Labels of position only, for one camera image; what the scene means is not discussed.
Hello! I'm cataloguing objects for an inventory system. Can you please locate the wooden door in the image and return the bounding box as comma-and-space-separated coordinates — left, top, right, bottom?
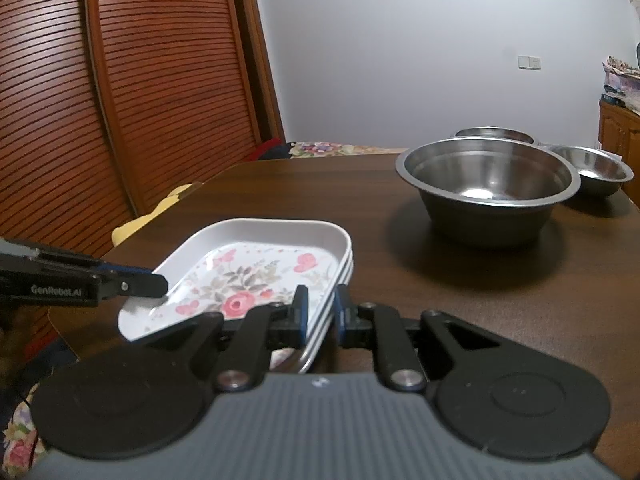
227, 0, 287, 143

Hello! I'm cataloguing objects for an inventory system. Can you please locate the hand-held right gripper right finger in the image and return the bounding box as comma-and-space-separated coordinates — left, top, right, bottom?
333, 284, 503, 392

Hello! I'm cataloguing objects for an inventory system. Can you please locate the medium steel bowl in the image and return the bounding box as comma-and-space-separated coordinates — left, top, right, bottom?
547, 145, 635, 197

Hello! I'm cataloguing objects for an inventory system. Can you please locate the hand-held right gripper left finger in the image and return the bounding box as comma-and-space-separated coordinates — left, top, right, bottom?
145, 284, 309, 393

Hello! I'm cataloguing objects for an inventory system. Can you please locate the yellow cloth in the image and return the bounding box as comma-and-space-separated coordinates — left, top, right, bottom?
111, 183, 193, 247

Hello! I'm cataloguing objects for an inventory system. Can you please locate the red cloth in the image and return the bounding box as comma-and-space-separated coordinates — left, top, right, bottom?
247, 137, 291, 161

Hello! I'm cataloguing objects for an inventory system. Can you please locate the floral bedsheet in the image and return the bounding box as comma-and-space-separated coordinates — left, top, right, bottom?
0, 141, 408, 478

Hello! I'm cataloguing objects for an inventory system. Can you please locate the large steel bowl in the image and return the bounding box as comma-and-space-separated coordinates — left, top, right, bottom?
395, 137, 582, 250

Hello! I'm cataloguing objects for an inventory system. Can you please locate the small steel bowl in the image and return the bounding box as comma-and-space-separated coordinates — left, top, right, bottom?
454, 126, 536, 145

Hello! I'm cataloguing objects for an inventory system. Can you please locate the floral cloth stack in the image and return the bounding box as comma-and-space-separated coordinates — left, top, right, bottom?
602, 55, 640, 111

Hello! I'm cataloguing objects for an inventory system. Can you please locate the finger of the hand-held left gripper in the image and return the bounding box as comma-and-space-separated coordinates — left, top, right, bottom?
100, 273, 169, 302
97, 261, 151, 277

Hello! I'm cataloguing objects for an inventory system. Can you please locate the wooden cabinet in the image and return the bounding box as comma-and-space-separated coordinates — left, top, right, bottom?
598, 100, 640, 211

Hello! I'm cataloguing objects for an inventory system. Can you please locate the wooden louvered wardrobe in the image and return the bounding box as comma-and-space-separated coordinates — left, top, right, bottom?
0, 0, 266, 251

